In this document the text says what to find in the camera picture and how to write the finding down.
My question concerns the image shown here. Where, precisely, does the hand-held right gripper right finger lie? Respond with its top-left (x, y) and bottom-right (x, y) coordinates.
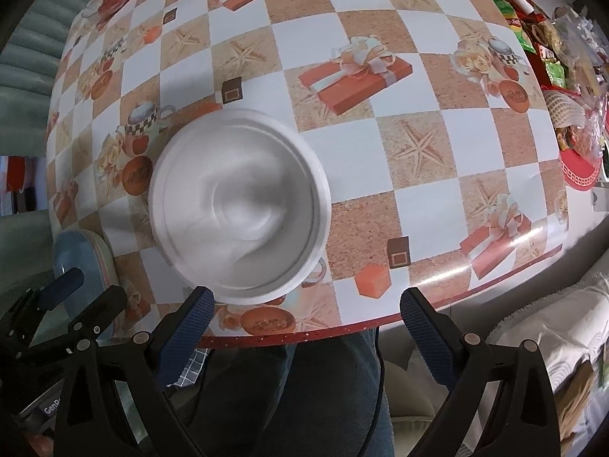
top-left (400, 287), bottom-right (563, 457)

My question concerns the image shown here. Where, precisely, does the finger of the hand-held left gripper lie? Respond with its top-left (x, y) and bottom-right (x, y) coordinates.
top-left (0, 267), bottom-right (85, 344)
top-left (14, 284), bottom-right (128, 367)

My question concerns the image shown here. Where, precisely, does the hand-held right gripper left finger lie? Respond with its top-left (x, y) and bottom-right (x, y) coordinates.
top-left (54, 287), bottom-right (216, 457)

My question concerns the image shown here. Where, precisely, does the blue square plate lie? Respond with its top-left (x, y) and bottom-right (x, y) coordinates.
top-left (51, 230), bottom-right (108, 339)

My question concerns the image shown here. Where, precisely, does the white round bowl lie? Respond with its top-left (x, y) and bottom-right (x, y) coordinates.
top-left (148, 109), bottom-right (332, 305)

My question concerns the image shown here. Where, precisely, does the white grid pattern cloth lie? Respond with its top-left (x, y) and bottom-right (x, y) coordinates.
top-left (169, 347), bottom-right (210, 388)

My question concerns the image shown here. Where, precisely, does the white fluffy blanket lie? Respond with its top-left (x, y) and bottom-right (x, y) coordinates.
top-left (492, 248), bottom-right (609, 391)

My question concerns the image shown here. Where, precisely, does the person's jeans leg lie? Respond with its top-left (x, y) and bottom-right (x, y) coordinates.
top-left (188, 328), bottom-right (397, 457)

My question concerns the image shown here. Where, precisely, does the checkered printed tablecloth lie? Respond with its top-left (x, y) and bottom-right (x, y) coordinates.
top-left (45, 0), bottom-right (572, 349)

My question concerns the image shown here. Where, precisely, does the red snack tray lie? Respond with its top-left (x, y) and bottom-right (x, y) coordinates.
top-left (476, 0), bottom-right (609, 193)

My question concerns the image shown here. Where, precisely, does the green sofa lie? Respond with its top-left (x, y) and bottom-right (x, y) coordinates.
top-left (0, 0), bottom-right (110, 102)

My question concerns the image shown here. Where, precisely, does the white foam fruit net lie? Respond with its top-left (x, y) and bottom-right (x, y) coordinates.
top-left (542, 88), bottom-right (588, 129)

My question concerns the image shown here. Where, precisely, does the green snack packet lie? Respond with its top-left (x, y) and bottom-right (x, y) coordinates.
top-left (544, 59), bottom-right (567, 87)
top-left (492, 0), bottom-right (521, 24)

